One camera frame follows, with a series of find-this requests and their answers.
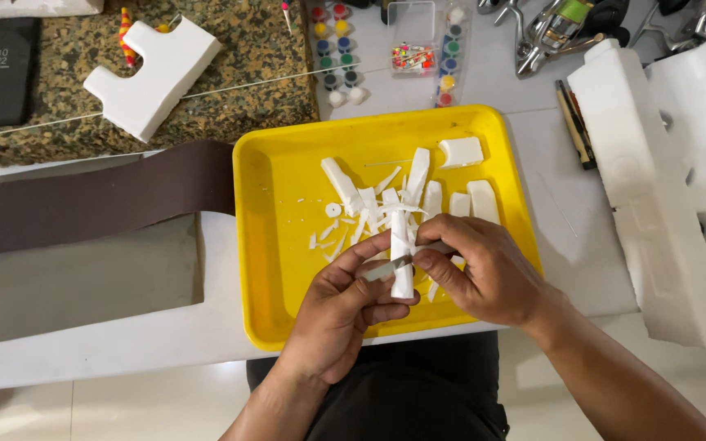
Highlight silver knife blade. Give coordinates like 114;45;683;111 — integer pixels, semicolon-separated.
362;240;457;283

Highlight bundle of hand tools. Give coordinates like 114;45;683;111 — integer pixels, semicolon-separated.
554;79;599;172

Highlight red yellow striped float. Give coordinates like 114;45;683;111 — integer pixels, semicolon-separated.
118;7;141;68

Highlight notched white foam block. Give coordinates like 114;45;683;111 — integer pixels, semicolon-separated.
83;16;223;144

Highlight person's left hand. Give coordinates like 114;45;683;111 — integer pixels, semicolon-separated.
278;234;421;388

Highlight long thin white rod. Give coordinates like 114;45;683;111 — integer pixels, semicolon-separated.
0;58;393;143

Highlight white foam stick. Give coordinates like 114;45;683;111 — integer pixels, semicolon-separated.
389;210;416;300

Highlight grey sandpaper sheet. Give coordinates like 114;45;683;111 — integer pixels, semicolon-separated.
0;153;206;343

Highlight yellow plastic tray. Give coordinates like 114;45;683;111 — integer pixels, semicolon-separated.
232;104;544;352

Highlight black phone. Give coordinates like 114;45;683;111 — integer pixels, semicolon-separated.
0;17;41;129

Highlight single strip of paint pots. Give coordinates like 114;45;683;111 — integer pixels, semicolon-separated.
434;5;469;109

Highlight large white styrofoam packing piece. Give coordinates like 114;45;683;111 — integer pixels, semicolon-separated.
566;38;706;353

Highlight person's right hand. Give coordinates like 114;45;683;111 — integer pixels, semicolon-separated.
413;214;561;333

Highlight dark brown sandpaper strip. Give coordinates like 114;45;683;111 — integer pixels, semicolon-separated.
0;140;237;261

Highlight white foam piece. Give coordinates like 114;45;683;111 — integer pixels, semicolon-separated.
0;0;105;22

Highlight speckled granite slab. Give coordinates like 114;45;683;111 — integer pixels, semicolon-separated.
0;0;321;168

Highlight double strip of paint pots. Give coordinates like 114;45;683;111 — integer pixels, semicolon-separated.
308;2;371;110

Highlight group of white foam offcuts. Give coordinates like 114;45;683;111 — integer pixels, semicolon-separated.
308;136;502;304

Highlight silver fishing reel green spool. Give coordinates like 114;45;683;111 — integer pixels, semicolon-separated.
477;0;631;79

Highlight person's black trousers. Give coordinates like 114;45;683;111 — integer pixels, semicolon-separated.
246;330;511;441

